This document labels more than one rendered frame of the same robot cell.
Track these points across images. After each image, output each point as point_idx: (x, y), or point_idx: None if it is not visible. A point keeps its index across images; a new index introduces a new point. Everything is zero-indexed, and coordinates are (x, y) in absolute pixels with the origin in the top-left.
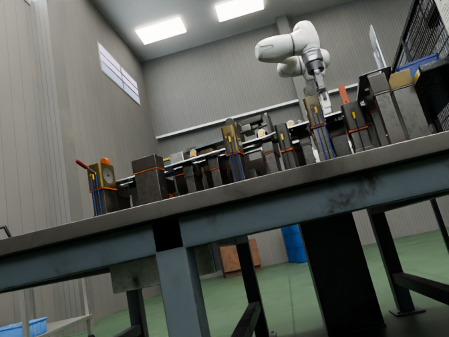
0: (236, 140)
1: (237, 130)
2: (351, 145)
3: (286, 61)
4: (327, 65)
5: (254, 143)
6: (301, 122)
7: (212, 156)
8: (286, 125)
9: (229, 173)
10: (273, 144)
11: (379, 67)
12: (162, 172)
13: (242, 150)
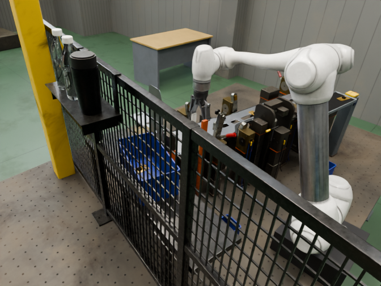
0: (221, 107)
1: (227, 103)
2: (292, 223)
3: (250, 65)
4: (292, 90)
5: (240, 118)
6: (200, 121)
7: None
8: (199, 116)
9: None
10: (228, 125)
11: (162, 122)
12: (264, 101)
13: (225, 115)
